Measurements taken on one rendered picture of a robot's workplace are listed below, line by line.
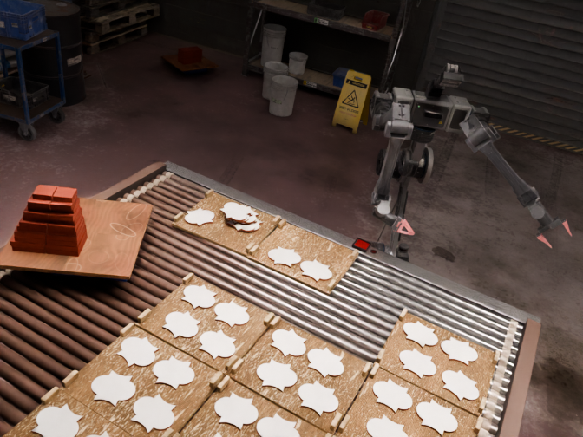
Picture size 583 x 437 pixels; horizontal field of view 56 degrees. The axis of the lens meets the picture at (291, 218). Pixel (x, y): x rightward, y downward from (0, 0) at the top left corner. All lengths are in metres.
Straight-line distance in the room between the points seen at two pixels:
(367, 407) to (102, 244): 1.21
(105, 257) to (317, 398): 0.99
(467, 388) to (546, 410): 1.53
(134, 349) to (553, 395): 2.59
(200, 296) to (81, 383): 0.56
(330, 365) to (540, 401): 1.89
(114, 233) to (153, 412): 0.84
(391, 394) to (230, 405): 0.57
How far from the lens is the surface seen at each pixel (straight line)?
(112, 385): 1.98
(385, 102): 2.85
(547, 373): 3.92
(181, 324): 2.15
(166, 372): 2.00
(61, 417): 1.93
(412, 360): 2.21
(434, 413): 2.08
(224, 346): 2.08
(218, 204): 2.81
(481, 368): 2.31
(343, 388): 2.05
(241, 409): 1.92
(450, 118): 2.97
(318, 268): 2.48
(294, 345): 2.12
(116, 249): 2.34
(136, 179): 2.96
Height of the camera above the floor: 2.49
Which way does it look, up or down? 34 degrees down
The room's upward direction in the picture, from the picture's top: 10 degrees clockwise
